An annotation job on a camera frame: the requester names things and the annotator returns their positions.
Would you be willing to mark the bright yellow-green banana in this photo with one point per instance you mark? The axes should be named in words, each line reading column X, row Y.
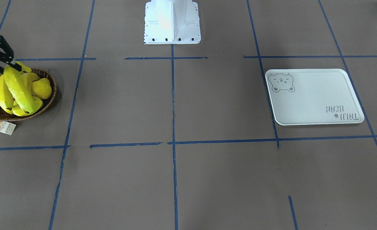
column 19, row 90

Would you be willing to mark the yellow banana with dark tip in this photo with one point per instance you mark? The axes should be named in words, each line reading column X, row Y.
column 26, row 69

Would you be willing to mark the deep yellow banana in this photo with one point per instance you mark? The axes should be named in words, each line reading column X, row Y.
column 6, row 98

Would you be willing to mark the brown wicker fruit basket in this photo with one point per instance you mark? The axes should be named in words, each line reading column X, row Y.
column 4, row 116

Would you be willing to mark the yellow pear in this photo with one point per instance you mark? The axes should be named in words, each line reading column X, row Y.
column 41, row 88

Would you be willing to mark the paper price tag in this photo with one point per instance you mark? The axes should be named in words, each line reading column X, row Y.
column 7, row 127

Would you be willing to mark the white rectangular bear tray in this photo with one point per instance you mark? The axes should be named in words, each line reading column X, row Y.
column 312, row 97

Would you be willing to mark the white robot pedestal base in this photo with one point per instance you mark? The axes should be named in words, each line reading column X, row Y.
column 171, row 22

